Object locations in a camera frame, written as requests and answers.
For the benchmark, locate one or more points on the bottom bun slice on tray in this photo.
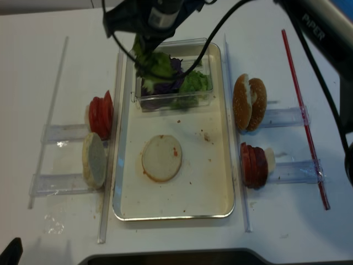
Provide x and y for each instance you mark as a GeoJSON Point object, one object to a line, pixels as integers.
{"type": "Point", "coordinates": [162, 158]}

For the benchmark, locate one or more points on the sesame bun rear half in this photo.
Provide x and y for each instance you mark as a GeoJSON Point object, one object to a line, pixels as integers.
{"type": "Point", "coordinates": [259, 103]}

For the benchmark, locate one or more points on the left tomato slices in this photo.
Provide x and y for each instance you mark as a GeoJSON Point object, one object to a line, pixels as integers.
{"type": "Point", "coordinates": [100, 115]}

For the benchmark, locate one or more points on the green lettuce leaf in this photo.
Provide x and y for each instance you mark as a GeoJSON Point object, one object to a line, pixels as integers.
{"type": "Point", "coordinates": [156, 62]}

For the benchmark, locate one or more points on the clear holder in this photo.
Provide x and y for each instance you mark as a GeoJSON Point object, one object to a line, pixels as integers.
{"type": "Point", "coordinates": [59, 133]}
{"type": "Point", "coordinates": [309, 171]}
{"type": "Point", "coordinates": [60, 184]}
{"type": "Point", "coordinates": [275, 118]}

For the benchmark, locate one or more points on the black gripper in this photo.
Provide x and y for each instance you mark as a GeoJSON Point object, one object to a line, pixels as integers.
{"type": "Point", "coordinates": [152, 20]}

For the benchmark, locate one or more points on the pale bun half left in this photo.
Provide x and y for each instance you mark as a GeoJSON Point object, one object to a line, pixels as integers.
{"type": "Point", "coordinates": [93, 161]}

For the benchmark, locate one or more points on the black object bottom left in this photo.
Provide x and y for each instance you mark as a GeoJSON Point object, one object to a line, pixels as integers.
{"type": "Point", "coordinates": [12, 253]}

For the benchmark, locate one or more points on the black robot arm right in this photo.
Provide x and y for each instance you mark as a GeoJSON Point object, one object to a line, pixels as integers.
{"type": "Point", "coordinates": [328, 26]}

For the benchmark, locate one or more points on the sesame bun front half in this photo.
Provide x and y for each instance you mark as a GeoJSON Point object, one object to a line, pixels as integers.
{"type": "Point", "coordinates": [242, 103]}

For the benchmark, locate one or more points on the clear holder lower right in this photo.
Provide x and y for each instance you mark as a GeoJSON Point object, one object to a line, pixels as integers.
{"type": "Point", "coordinates": [309, 171]}

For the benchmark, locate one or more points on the purple cabbage leaf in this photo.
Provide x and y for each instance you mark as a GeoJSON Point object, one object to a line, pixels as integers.
{"type": "Point", "coordinates": [152, 88]}

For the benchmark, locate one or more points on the cream metal tray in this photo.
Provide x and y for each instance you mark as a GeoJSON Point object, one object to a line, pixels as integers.
{"type": "Point", "coordinates": [203, 187]}

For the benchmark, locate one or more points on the red meat patty slices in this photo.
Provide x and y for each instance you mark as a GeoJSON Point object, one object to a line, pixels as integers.
{"type": "Point", "coordinates": [255, 166]}

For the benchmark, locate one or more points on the white wedge behind patties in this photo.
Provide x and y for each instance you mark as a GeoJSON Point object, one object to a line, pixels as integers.
{"type": "Point", "coordinates": [270, 158]}

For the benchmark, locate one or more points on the bread crumb piece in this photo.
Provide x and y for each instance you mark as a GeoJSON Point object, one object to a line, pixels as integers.
{"type": "Point", "coordinates": [206, 137]}

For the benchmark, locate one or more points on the green lettuce in container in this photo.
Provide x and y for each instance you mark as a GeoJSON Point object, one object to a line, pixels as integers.
{"type": "Point", "coordinates": [194, 88]}

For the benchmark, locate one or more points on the sesame bun half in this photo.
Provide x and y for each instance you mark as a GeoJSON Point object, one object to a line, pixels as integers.
{"type": "Point", "coordinates": [259, 103]}
{"type": "Point", "coordinates": [242, 103]}

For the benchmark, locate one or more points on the clear holder lower left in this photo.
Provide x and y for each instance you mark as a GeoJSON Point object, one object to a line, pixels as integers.
{"type": "Point", "coordinates": [60, 184]}

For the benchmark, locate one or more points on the red plastic rod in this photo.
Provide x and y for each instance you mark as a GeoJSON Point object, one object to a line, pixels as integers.
{"type": "Point", "coordinates": [317, 166]}

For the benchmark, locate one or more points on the clear holder upper right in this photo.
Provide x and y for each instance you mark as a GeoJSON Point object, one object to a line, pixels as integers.
{"type": "Point", "coordinates": [275, 118]}

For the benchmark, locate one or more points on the clear plastic container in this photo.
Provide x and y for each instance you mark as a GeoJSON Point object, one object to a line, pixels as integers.
{"type": "Point", "coordinates": [175, 57]}

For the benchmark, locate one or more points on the clear holder upper left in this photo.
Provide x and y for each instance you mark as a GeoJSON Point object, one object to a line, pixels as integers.
{"type": "Point", "coordinates": [59, 133]}

